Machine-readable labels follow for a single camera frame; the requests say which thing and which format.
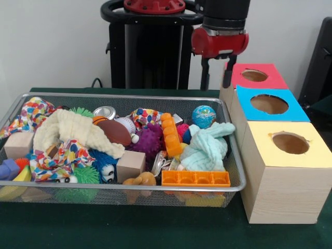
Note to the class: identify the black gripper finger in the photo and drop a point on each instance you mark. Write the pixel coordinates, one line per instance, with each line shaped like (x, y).
(229, 71)
(205, 75)

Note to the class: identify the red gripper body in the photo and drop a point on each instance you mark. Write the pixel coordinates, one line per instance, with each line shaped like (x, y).
(220, 44)

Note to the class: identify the blue globe ball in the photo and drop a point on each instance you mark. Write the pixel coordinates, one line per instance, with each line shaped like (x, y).
(203, 116)

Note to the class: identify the shallow metal mesh bin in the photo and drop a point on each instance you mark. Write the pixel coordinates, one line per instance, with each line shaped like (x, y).
(155, 102)

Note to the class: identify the wooden box with three holes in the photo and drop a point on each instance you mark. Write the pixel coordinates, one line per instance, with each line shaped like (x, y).
(285, 186)

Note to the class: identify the long orange toy brick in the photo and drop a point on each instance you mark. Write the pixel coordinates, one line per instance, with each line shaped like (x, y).
(171, 137)

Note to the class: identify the mint green cloth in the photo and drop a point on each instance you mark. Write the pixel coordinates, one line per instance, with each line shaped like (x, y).
(205, 147)

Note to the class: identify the purple spiky ball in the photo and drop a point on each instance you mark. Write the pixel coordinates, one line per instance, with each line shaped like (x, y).
(149, 141)

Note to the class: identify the black chair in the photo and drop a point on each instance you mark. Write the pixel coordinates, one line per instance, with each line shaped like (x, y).
(319, 64)

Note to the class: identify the wide orange toy brick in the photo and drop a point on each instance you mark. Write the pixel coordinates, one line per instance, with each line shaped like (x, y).
(194, 179)

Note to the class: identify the brown toy football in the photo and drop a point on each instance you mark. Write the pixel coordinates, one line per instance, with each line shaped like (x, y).
(115, 133)

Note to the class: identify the green spiky ball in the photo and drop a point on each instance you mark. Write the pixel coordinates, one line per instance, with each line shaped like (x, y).
(80, 112)

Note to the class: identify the cream muslin cloth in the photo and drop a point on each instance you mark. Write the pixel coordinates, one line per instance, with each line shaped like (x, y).
(70, 127)

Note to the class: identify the colourful spotted cloth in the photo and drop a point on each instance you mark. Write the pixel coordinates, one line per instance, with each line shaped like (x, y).
(31, 111)
(72, 155)

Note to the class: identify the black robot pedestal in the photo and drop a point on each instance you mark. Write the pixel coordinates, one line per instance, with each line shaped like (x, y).
(153, 57)

